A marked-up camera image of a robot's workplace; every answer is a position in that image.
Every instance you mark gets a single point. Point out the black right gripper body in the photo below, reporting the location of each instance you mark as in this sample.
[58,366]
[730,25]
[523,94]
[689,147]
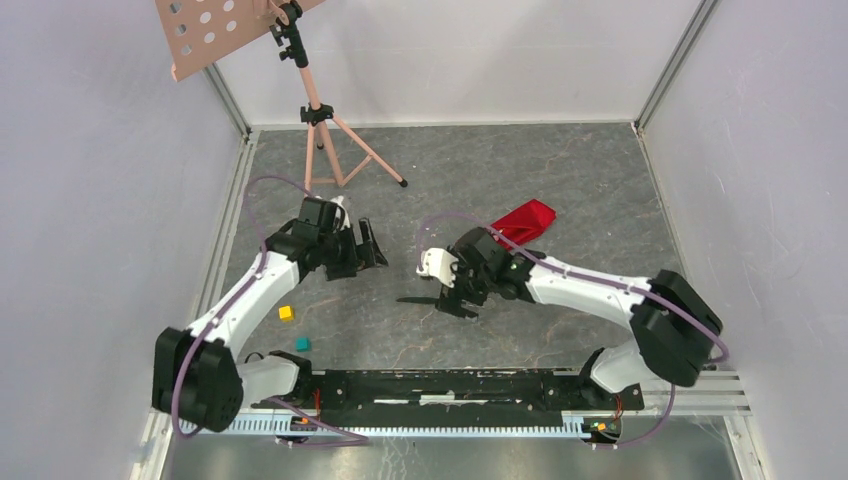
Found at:
[471,286]

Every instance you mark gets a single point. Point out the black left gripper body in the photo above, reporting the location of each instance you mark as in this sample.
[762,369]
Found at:
[339,256]

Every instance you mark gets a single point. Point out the red cloth napkin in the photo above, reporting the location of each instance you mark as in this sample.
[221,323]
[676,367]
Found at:
[524,224]

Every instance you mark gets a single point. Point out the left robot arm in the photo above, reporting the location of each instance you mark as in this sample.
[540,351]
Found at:
[196,373]

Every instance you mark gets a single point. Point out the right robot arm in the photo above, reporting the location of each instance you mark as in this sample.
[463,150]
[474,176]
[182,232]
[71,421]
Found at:
[673,331]

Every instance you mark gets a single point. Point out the yellow cube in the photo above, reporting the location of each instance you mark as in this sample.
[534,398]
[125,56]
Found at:
[286,314]

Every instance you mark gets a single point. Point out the teal cube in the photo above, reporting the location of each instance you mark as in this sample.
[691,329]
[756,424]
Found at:
[303,344]

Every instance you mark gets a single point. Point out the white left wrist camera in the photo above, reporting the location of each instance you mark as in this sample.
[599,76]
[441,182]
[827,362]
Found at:
[341,217]

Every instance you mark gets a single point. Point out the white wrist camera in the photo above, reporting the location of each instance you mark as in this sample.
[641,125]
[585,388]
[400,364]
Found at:
[438,264]
[341,217]

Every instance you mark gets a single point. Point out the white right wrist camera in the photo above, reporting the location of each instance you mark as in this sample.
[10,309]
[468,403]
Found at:
[438,264]

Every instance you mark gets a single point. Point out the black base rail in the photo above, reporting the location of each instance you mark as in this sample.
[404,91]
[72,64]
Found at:
[455,397]

